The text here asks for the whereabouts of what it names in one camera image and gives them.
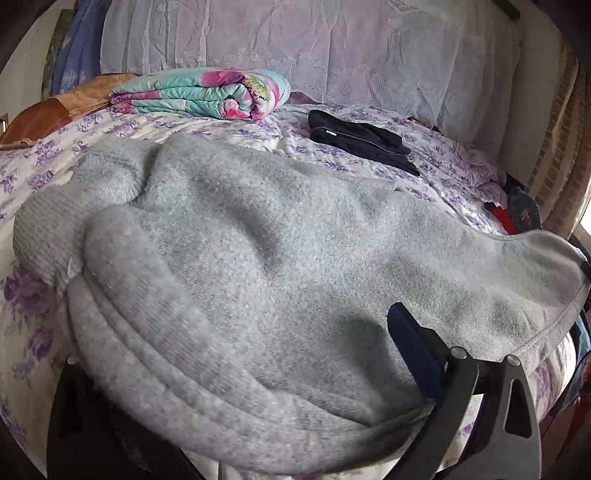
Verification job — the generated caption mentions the orange brown cushion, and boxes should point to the orange brown cushion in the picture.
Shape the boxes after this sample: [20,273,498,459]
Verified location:
[1,73,137,150]

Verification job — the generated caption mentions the purple floral bed sheet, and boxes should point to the purple floral bed sheet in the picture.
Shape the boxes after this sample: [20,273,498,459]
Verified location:
[1,105,589,479]

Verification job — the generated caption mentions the lilac lace covered pillows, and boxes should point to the lilac lace covered pillows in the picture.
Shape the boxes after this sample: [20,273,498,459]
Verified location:
[100,0,520,155]

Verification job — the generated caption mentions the grey fleece pants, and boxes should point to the grey fleece pants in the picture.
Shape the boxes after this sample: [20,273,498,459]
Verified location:
[13,134,590,475]

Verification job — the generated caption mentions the folded colourful floral quilt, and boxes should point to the folded colourful floral quilt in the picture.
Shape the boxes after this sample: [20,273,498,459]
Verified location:
[110,68,290,121]

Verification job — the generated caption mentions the blue patterned fabric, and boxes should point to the blue patterned fabric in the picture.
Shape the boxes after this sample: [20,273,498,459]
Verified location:
[41,1,111,100]

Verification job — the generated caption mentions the folded dark navy pants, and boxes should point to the folded dark navy pants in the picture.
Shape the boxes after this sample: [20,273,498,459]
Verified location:
[308,110,420,177]

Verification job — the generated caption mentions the red garment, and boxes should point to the red garment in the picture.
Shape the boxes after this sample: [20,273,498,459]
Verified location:
[484,202,516,235]

